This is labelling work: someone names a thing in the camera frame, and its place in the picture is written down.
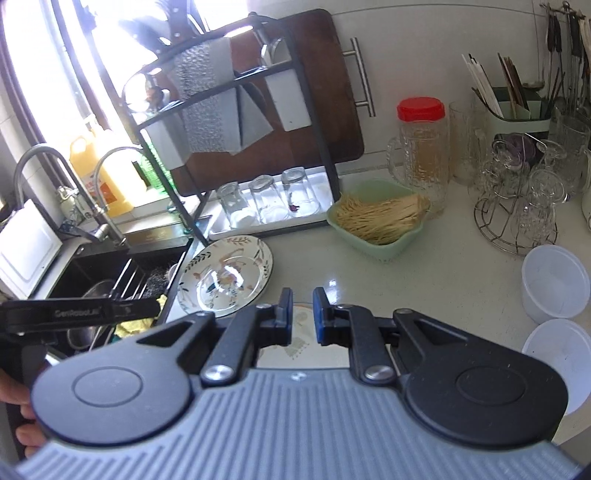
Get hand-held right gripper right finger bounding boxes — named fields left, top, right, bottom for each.
left=312, top=286, right=456, bottom=385

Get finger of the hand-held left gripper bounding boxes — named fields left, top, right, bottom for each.
left=111, top=298, right=159, bottom=321

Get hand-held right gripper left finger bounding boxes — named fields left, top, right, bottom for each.
left=137, top=287, right=294, bottom=387

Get small floral plate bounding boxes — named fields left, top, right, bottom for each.
left=257, top=302, right=352, bottom=370

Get large floral plate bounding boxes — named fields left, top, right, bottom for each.
left=178, top=235, right=274, bottom=319

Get white bowl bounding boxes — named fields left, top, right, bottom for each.
left=522, top=318, right=591, bottom=416
left=521, top=244, right=591, bottom=324

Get person's left hand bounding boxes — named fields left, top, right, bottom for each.
left=0, top=369, right=45, bottom=460

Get yellow cloth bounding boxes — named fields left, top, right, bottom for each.
left=112, top=295, right=161, bottom=341

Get steel scrubber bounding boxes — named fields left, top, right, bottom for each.
left=142, top=262, right=178, bottom=297

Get steel pot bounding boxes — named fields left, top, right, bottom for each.
left=64, top=281, right=122, bottom=356

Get black sink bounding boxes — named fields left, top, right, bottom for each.
left=45, top=225, right=205, bottom=354

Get white plastic board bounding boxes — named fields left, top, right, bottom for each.
left=0, top=198, right=64, bottom=299

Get green plastic basket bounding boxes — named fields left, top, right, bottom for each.
left=326, top=178, right=433, bottom=265

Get dried noodles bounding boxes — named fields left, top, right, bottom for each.
left=334, top=192, right=430, bottom=245

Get clear drinking glass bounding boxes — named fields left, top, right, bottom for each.
left=216, top=181, right=258, bottom=228
left=281, top=167, right=321, bottom=216
left=248, top=175, right=290, bottom=223

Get orange detergent bottle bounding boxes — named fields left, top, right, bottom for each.
left=69, top=121, right=149, bottom=219

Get white drain tray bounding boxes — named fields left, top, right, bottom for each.
left=208, top=167, right=339, bottom=241

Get green bottle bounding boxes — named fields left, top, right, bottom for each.
left=135, top=147, right=172, bottom=193

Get chrome faucet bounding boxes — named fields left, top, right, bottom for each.
left=92, top=146, right=145, bottom=249

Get white rectangular pad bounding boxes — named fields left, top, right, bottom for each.
left=142, top=124, right=191, bottom=171
left=264, top=68, right=311, bottom=131

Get textured glass mug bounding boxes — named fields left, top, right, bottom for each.
left=385, top=124, right=451, bottom=219

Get black dish rack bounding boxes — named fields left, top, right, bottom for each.
left=51, top=0, right=343, bottom=247

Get wooden cutting board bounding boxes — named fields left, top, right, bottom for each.
left=170, top=8, right=365, bottom=197

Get grey textured cloth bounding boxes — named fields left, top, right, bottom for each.
left=172, top=37, right=274, bottom=156

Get tall glass tumbler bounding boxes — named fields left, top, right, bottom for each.
left=448, top=100, right=484, bottom=186

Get crystal glass cup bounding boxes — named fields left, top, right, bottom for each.
left=488, top=137, right=528, bottom=186
left=530, top=138, right=570, bottom=188
left=516, top=191, right=558, bottom=246

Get purple rack knob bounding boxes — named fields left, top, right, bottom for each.
left=502, top=133, right=537, bottom=158

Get green chopstick holder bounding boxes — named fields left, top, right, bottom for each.
left=479, top=87, right=556, bottom=154

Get bundle of pale chopsticks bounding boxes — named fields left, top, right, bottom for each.
left=462, top=52, right=505, bottom=119

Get glass pitcher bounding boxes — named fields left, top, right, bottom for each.
left=549, top=110, right=591, bottom=204

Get bundle of brown chopsticks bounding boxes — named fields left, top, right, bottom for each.
left=496, top=52, right=530, bottom=112

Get row of hanging utensils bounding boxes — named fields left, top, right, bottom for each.
left=539, top=0, right=591, bottom=108

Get steel wire sink rack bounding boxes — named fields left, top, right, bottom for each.
left=107, top=259, right=149, bottom=302

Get grey hose faucet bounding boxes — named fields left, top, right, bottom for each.
left=12, top=144, right=106, bottom=241

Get wire cup rack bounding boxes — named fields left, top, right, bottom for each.
left=474, top=138, right=562, bottom=257

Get steel cabinet handle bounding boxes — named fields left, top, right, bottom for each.
left=342, top=38, right=378, bottom=117

